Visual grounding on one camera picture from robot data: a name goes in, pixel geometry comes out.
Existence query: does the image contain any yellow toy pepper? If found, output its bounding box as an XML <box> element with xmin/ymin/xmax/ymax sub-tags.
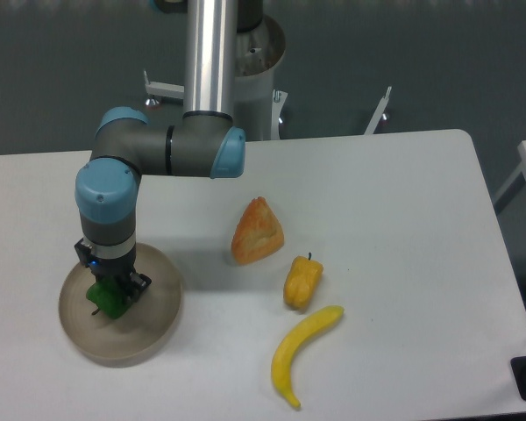
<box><xmin>283</xmin><ymin>253</ymin><xmax>323</xmax><ymax>310</ymax></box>

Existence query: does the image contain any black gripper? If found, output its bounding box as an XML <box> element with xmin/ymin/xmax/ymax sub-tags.
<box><xmin>75</xmin><ymin>237</ymin><xmax>152</xmax><ymax>303</ymax></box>

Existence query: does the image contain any beige round plate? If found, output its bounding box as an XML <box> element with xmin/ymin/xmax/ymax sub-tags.
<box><xmin>59</xmin><ymin>243</ymin><xmax>182</xmax><ymax>367</ymax></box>

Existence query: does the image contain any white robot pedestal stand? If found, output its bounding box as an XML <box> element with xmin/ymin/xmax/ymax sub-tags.
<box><xmin>143</xmin><ymin>15</ymin><xmax>392</xmax><ymax>140</ymax></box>

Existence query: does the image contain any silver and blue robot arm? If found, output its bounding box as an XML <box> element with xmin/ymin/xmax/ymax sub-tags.
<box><xmin>75</xmin><ymin>1</ymin><xmax>264</xmax><ymax>304</ymax></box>

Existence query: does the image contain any orange toy bread wedge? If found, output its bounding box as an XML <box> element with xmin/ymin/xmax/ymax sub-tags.
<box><xmin>231</xmin><ymin>196</ymin><xmax>285</xmax><ymax>265</ymax></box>

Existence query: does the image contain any green toy pepper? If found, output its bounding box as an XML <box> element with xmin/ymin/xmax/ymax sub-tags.
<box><xmin>86</xmin><ymin>277</ymin><xmax>131</xmax><ymax>320</ymax></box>

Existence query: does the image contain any yellow toy banana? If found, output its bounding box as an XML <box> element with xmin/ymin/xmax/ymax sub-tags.
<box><xmin>270</xmin><ymin>305</ymin><xmax>345</xmax><ymax>410</ymax></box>

